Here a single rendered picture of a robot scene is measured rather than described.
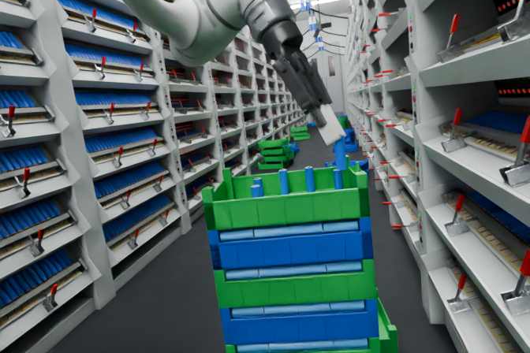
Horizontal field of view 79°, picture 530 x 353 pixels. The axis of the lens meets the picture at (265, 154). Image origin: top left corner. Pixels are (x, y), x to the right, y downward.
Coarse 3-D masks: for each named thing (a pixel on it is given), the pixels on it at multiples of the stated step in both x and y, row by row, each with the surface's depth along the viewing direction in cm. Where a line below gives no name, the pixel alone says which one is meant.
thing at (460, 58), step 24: (504, 0) 71; (528, 0) 63; (456, 24) 64; (480, 24) 79; (504, 24) 41; (528, 24) 39; (432, 48) 82; (456, 48) 65; (480, 48) 57; (504, 48) 40; (528, 48) 36; (432, 72) 73; (456, 72) 59; (480, 72) 50; (504, 72) 43; (528, 72) 38
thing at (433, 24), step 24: (408, 0) 89; (456, 0) 79; (480, 0) 78; (432, 24) 81; (432, 96) 84; (456, 96) 83; (480, 96) 82; (432, 168) 87; (432, 240) 91; (432, 288) 93; (432, 312) 94
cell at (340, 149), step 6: (342, 138) 58; (336, 144) 58; (342, 144) 58; (336, 150) 59; (342, 150) 58; (336, 156) 59; (342, 156) 58; (336, 162) 59; (342, 162) 58; (342, 168) 59
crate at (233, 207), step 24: (336, 168) 76; (216, 192) 68; (240, 192) 78; (264, 192) 78; (312, 192) 57; (336, 192) 57; (360, 192) 56; (216, 216) 59; (240, 216) 59; (264, 216) 58; (288, 216) 58; (312, 216) 58; (336, 216) 57; (360, 216) 57
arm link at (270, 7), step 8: (256, 0) 58; (264, 0) 58; (272, 0) 58; (280, 0) 58; (248, 8) 59; (256, 8) 58; (264, 8) 58; (272, 8) 58; (280, 8) 58; (288, 8) 59; (248, 16) 60; (256, 16) 58; (264, 16) 58; (272, 16) 57; (280, 16) 57; (288, 16) 58; (248, 24) 61; (256, 24) 59; (264, 24) 58; (272, 24) 59; (256, 32) 60; (264, 32) 60; (256, 40) 62
